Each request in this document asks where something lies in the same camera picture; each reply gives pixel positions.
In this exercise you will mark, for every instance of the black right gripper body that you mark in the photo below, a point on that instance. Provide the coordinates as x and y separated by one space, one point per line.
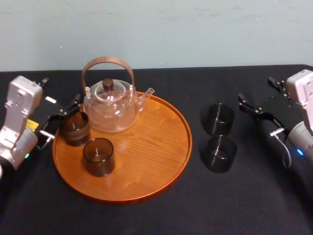
278 110

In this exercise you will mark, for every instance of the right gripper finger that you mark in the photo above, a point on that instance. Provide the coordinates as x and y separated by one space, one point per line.
276 84
252 107

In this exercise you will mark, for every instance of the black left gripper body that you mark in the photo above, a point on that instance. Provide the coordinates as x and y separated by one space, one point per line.
47 110

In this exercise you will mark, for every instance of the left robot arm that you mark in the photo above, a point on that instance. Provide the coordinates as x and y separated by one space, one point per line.
17 117

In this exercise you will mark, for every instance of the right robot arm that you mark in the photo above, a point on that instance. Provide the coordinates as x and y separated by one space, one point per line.
300 117

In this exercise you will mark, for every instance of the round wooden tray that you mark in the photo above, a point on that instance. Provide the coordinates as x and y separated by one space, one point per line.
146 156

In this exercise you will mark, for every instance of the smoked glass cup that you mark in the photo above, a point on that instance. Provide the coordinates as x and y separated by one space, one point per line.
99 164
217 122
220 159
75 137

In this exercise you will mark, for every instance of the glass teapot lid, wooden knob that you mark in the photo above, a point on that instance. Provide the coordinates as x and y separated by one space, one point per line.
107 90

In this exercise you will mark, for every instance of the black table cloth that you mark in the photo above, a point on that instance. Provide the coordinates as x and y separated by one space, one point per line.
151 215

